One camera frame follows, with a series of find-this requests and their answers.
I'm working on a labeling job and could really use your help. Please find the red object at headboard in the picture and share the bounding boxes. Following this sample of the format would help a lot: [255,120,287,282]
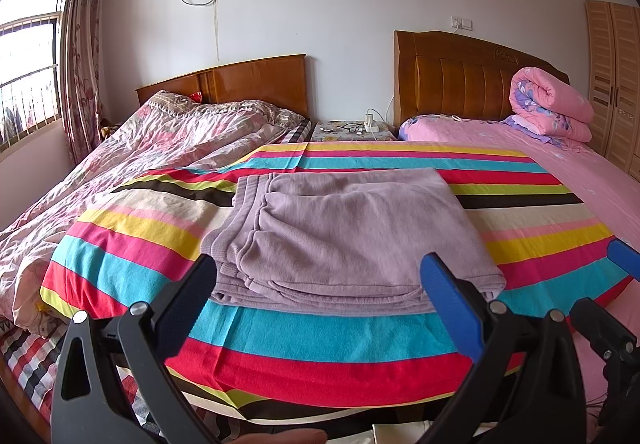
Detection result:
[190,92,203,103]

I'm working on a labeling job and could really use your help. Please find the wooden headboard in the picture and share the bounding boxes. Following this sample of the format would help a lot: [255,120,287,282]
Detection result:
[137,54,310,118]
[394,30,570,126]

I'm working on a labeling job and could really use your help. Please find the beige louvered wardrobe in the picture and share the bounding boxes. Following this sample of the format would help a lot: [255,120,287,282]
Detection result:
[585,0,640,178]

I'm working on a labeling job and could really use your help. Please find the floral pink curtain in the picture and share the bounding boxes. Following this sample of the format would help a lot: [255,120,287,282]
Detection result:
[60,0,103,164]

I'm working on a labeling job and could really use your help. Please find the rolled pink floral quilt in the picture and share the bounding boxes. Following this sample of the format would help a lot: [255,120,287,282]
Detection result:
[506,67,594,144]

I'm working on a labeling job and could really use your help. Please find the pink bed sheet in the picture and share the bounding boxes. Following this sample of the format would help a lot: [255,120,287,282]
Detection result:
[398,113,640,405]

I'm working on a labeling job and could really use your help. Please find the white power strip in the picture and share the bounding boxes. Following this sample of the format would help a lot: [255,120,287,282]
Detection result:
[363,112,380,134]

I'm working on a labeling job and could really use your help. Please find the right wooden headboard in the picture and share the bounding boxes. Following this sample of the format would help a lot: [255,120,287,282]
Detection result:
[394,30,570,126]

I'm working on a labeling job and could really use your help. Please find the left wooden headboard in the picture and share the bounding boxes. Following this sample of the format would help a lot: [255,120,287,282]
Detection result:
[137,54,310,118]

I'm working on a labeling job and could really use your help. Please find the floral covered nightstand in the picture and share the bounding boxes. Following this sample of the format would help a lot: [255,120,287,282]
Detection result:
[310,121,396,142]

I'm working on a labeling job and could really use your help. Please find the plaid checked bed sheet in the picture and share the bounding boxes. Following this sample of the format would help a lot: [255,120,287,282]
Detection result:
[0,320,151,427]

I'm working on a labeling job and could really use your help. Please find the lilac sweatpants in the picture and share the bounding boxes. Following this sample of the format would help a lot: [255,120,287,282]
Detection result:
[201,169,506,316]

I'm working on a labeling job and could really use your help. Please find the lilac floral pillow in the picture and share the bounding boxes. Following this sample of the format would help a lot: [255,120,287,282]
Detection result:
[398,115,451,142]

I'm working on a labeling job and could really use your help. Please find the barred window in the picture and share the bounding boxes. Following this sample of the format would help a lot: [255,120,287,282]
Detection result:
[0,0,62,150]

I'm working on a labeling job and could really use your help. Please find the rainbow striped blanket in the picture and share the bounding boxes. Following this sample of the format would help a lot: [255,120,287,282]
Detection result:
[40,142,628,419]

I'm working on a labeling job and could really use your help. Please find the person's left hand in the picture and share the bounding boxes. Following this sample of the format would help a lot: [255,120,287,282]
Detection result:
[232,429,328,444]

